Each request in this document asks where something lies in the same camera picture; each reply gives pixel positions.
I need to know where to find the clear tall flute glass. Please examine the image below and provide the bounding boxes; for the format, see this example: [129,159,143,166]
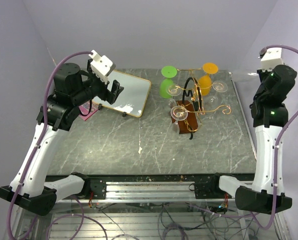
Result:
[231,70,259,82]

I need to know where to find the clear wine glass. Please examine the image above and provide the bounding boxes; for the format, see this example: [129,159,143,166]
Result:
[207,80,228,105]
[170,105,188,134]
[166,84,182,109]

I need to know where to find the green plastic wine glass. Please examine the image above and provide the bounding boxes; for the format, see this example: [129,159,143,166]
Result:
[159,65,178,99]

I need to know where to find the orange plastic wine glass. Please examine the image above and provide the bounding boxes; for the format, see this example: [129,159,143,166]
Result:
[198,62,219,96]

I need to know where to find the clear wine glass front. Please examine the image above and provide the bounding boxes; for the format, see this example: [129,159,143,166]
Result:
[170,105,188,134]

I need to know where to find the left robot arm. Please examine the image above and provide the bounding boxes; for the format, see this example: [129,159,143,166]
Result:
[0,63,124,216]

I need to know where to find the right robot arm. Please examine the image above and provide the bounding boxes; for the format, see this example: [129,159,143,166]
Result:
[209,64,297,215]

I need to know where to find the gold framed whiteboard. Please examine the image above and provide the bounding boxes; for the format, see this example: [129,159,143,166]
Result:
[92,70,152,118]

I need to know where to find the pink sticker book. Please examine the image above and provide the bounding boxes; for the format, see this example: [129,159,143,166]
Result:
[79,102,98,121]

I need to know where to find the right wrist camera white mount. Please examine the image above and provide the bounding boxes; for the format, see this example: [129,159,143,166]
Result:
[259,47,284,72]

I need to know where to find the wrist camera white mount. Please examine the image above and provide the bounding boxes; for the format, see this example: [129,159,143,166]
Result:
[89,50,116,84]
[259,47,284,72]

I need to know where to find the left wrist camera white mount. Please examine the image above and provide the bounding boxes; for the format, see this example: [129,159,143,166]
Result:
[89,50,116,84]

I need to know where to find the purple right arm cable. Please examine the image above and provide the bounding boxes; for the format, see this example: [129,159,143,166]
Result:
[188,44,298,230]

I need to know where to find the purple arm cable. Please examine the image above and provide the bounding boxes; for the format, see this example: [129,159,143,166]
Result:
[188,44,298,230]
[7,51,107,240]

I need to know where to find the gold wire wine glass rack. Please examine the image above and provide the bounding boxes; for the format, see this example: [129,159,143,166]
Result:
[170,68,232,140]

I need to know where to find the aluminium mounting rail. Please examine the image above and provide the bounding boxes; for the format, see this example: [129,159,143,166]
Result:
[43,179,240,201]

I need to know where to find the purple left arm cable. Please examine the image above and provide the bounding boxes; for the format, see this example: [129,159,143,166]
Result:
[7,51,107,240]

